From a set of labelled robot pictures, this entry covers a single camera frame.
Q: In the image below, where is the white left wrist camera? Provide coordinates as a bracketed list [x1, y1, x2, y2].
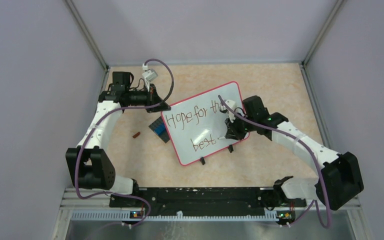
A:
[142, 63, 158, 91]

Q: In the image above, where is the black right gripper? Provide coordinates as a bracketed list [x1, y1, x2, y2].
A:
[225, 110, 257, 141]

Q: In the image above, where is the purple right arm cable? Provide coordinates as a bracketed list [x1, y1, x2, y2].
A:
[217, 95, 334, 229]

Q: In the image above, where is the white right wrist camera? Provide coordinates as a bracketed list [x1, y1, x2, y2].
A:
[219, 99, 237, 123]

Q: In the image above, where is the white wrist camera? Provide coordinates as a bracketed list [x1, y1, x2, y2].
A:
[142, 63, 158, 91]
[219, 99, 237, 123]

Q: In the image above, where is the dark grey lego baseplate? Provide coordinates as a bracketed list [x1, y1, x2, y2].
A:
[148, 116, 170, 144]

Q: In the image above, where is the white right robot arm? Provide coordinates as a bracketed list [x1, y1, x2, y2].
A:
[219, 95, 365, 211]

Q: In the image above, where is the white cable duct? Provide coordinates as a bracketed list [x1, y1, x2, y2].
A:
[71, 210, 279, 222]

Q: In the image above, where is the blue lego brick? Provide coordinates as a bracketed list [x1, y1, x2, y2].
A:
[154, 124, 166, 136]

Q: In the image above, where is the pink framed whiteboard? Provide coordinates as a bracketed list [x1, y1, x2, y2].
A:
[161, 81, 242, 166]

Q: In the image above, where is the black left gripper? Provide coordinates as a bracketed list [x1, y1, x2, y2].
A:
[126, 83, 171, 113]

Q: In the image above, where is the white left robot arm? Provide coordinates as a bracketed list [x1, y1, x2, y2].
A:
[65, 69, 171, 207]

